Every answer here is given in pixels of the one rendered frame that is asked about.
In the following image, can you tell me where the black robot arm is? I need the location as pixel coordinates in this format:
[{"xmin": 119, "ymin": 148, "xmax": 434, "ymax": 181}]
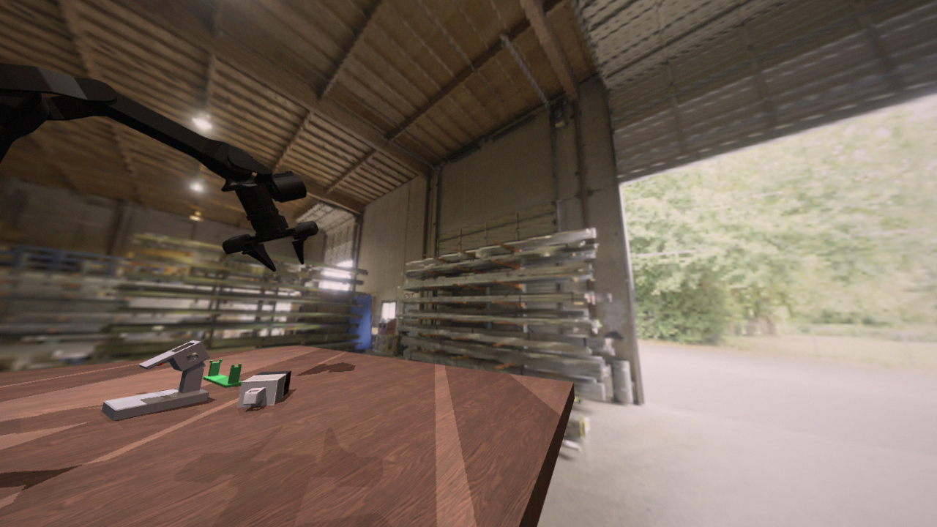
[{"xmin": 0, "ymin": 62, "xmax": 307, "ymax": 211}]

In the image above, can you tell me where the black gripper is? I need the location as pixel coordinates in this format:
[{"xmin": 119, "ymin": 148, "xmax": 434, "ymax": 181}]
[{"xmin": 222, "ymin": 205, "xmax": 318, "ymax": 272}]

